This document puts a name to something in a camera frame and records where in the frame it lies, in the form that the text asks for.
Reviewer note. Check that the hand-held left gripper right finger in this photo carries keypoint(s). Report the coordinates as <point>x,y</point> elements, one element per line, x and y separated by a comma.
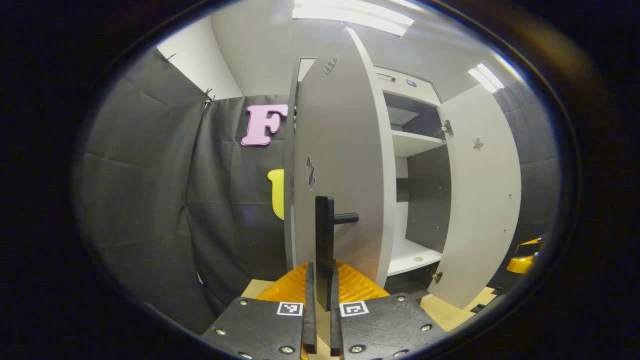
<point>334,332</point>

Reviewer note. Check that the large ceiling light panel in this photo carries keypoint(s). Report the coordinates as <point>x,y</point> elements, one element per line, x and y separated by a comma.
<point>355,15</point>

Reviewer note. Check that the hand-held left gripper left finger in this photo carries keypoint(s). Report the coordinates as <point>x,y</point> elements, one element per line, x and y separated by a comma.
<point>309,320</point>

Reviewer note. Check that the grey double-door shoe cabinet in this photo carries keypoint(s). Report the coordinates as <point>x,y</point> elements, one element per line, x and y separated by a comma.
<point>425,200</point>

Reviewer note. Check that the small ceiling light panel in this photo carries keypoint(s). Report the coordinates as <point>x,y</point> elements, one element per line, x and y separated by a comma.
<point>486,77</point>

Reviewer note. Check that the black backdrop cloth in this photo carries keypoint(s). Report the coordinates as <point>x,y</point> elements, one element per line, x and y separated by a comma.
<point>140,200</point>

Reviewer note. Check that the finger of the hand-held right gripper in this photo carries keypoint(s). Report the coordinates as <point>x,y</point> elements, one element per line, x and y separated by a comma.
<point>529,247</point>
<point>520,265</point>

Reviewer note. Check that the grey cabinet door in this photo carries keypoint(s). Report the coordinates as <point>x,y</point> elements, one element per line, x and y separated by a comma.
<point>480,210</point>
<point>345,150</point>

